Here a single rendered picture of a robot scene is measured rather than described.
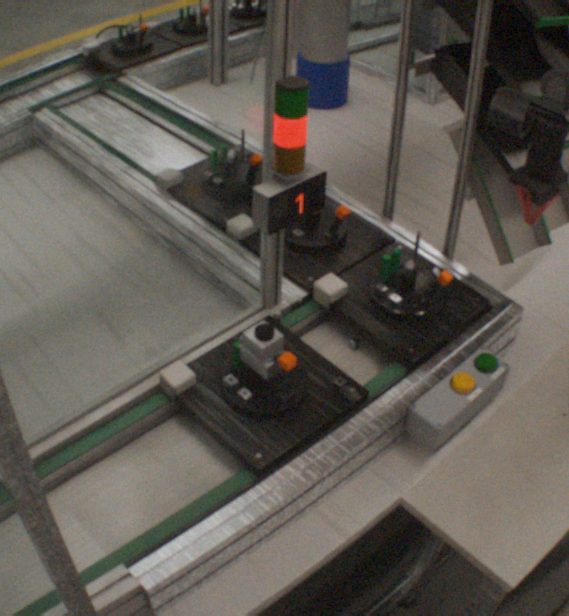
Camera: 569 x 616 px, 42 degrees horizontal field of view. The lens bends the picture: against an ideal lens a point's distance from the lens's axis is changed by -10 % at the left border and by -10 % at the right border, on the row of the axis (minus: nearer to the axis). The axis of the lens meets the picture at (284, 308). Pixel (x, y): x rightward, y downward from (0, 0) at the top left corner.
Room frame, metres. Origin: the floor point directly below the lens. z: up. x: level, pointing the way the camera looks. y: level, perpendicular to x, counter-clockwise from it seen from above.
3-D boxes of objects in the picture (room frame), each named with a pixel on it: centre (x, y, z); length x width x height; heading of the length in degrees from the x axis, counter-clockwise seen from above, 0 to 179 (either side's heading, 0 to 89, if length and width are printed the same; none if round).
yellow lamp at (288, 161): (1.05, 0.00, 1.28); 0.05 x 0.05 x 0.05
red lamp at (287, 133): (1.05, 0.00, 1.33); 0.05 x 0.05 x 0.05
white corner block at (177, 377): (0.87, 0.16, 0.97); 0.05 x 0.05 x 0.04; 45
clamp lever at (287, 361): (0.83, 0.00, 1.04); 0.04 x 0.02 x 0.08; 45
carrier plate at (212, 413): (0.86, 0.03, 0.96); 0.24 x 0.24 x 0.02; 45
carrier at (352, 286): (1.10, -0.22, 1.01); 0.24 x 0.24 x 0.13; 45
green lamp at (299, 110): (1.05, 0.00, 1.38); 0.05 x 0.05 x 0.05
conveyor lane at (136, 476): (0.91, 0.01, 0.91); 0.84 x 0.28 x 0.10; 135
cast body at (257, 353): (0.87, 0.03, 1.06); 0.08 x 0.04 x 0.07; 45
